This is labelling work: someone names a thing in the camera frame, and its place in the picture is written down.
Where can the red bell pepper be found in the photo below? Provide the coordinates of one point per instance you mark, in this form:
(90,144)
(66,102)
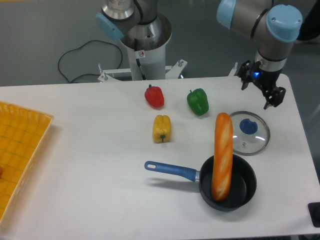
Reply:
(154,96)

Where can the green bell pepper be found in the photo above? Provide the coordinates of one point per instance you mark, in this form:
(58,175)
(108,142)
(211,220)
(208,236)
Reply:
(198,101)

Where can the black device at table edge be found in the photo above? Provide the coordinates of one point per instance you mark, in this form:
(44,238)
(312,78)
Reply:
(314,212)

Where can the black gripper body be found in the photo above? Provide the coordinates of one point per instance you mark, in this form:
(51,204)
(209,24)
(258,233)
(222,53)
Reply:
(265,80)

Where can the yellow plastic basket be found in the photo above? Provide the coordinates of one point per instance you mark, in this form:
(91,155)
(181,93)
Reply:
(22,131)

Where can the dark pot blue handle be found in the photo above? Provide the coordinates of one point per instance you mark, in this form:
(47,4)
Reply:
(243,181)

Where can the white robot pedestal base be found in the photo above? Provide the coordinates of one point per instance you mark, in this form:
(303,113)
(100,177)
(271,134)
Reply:
(146,48)

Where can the glass pot lid blue knob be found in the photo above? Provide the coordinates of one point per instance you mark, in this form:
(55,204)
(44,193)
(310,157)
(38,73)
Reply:
(251,134)

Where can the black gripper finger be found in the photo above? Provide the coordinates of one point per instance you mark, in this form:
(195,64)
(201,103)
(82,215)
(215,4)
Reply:
(244,74)
(274,97)

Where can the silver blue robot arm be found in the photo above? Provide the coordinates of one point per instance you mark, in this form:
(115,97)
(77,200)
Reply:
(274,27)

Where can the yellow bell pepper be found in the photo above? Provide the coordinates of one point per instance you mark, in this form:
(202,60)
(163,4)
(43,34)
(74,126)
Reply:
(162,129)

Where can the orange baguette bread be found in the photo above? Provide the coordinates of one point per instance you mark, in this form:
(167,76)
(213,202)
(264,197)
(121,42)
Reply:
(223,157)

